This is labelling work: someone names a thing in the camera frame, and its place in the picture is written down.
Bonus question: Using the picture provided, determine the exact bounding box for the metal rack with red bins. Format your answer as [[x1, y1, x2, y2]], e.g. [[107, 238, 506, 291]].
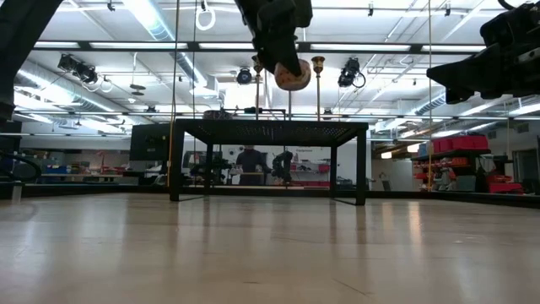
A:
[[411, 133, 527, 195]]

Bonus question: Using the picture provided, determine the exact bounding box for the person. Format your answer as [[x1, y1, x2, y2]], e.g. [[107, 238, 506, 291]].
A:
[[235, 145, 272, 187]]

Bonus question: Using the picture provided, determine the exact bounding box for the tall gold candlestick holder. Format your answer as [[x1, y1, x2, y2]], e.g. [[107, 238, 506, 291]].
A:
[[310, 55, 326, 122], [251, 53, 265, 122]]

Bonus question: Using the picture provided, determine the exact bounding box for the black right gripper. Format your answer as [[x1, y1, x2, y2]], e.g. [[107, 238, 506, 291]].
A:
[[426, 0, 540, 105]]

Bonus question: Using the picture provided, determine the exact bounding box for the black perforated metal shelf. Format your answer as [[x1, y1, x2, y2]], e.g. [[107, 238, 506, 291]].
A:
[[168, 118, 370, 207]]

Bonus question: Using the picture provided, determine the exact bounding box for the black aluminium table frame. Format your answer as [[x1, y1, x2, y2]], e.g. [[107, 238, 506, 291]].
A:
[[0, 41, 540, 209]]

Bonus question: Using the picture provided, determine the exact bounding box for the black monitor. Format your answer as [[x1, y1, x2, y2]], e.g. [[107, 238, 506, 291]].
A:
[[129, 122, 172, 162]]

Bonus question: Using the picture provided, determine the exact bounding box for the white cable loop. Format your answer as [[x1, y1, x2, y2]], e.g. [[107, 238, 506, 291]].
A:
[[195, 0, 217, 32]]

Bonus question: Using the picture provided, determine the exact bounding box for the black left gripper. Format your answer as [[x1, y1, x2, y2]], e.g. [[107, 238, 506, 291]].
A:
[[235, 0, 314, 79]]

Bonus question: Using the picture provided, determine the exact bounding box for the yellow hanging cord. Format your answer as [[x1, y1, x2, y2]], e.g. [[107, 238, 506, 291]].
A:
[[166, 0, 181, 187]]

